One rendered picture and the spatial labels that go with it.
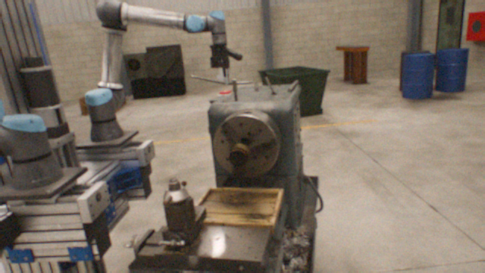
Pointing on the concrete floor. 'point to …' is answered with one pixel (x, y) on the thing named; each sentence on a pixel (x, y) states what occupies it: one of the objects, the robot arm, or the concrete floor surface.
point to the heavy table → (352, 58)
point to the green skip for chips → (312, 84)
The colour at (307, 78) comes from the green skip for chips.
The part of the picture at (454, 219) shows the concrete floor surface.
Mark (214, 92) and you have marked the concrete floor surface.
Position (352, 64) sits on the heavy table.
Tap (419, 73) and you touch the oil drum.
